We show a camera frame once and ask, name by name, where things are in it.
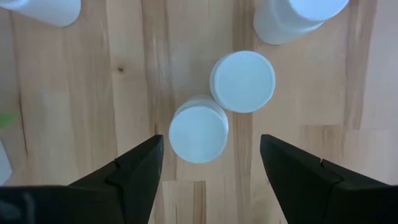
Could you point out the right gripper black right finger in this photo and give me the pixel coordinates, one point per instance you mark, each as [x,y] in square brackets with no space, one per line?
[298,183]

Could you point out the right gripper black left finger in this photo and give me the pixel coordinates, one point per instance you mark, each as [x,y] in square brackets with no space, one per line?
[140,174]

